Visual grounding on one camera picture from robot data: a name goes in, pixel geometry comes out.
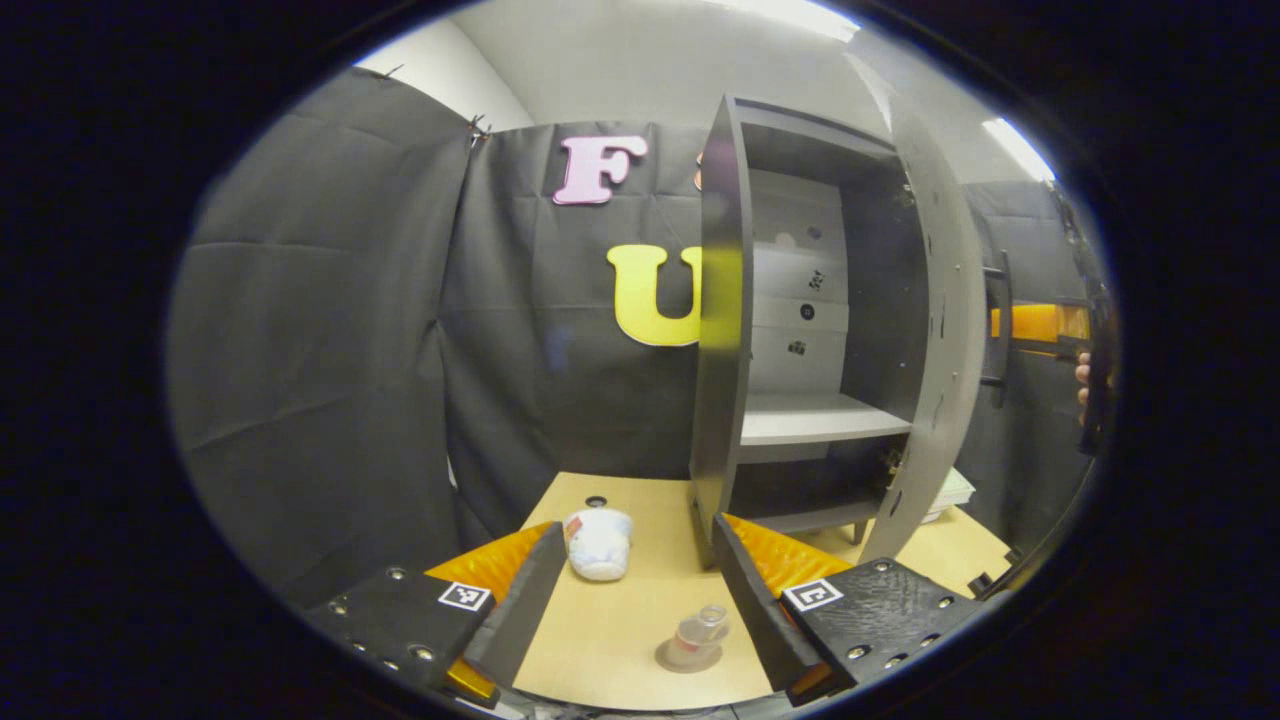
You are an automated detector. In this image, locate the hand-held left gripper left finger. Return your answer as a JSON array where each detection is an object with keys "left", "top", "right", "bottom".
[{"left": 305, "top": 522, "right": 568, "bottom": 706}]

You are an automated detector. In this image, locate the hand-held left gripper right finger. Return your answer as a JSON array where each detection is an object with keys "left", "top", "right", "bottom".
[{"left": 711, "top": 515, "right": 986, "bottom": 706}]

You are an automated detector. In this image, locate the black door handle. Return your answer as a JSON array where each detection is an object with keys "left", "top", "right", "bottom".
[{"left": 982, "top": 250, "right": 1014, "bottom": 409}]

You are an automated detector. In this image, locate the clear plastic bottle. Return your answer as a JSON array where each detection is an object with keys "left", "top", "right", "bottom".
[{"left": 665, "top": 604, "right": 731, "bottom": 669}]

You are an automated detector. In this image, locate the round brown coaster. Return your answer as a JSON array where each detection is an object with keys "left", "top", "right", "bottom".
[{"left": 655, "top": 640, "right": 723, "bottom": 674}]

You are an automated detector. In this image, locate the dark grey cabinet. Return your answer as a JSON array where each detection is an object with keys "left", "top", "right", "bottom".
[{"left": 688, "top": 95, "right": 936, "bottom": 571}]

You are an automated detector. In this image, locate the white cabinet shelf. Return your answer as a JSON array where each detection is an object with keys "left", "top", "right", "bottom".
[{"left": 740, "top": 392, "right": 913, "bottom": 447}]

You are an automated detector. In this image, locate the pale green book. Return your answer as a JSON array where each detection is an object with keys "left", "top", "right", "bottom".
[{"left": 920, "top": 468, "right": 976, "bottom": 524}]

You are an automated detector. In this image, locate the narrow ceiling light panel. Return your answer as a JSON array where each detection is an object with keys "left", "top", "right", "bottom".
[{"left": 982, "top": 117, "right": 1058, "bottom": 184}]

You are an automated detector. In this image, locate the black backdrop cloth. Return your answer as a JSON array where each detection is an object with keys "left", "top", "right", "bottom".
[{"left": 165, "top": 65, "right": 1111, "bottom": 611}]

